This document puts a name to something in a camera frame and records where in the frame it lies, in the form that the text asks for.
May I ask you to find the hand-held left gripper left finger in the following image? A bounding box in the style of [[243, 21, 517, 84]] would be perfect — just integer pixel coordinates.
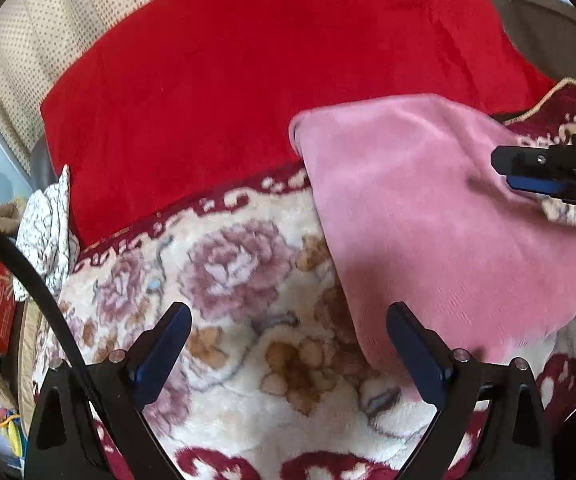
[[24, 301, 193, 480]]

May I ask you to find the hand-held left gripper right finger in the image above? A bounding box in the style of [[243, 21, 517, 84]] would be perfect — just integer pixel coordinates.
[[385, 301, 556, 480]]

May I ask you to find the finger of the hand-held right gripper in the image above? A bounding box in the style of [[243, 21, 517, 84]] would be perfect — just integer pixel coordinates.
[[490, 145, 569, 195]]

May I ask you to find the pink towel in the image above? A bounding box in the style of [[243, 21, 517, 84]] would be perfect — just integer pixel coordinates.
[[288, 92, 576, 386]]

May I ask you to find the floral plush blanket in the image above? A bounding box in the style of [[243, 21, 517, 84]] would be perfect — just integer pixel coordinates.
[[58, 77, 576, 480]]

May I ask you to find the brown leather sofa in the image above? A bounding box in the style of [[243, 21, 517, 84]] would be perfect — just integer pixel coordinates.
[[483, 0, 576, 126]]

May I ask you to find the white patterned cloth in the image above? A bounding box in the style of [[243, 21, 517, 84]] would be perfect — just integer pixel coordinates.
[[14, 164, 76, 301]]

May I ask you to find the blue yellow plastic toy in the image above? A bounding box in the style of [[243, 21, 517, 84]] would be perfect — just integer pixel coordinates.
[[0, 405, 26, 466]]

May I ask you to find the red blanket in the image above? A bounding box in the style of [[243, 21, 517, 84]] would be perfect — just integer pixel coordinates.
[[40, 0, 556, 246]]

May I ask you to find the beige dotted sofa cover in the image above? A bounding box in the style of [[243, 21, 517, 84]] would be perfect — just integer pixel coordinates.
[[0, 0, 209, 181]]

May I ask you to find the black cable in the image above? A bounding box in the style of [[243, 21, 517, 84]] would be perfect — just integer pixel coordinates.
[[0, 212, 98, 401]]

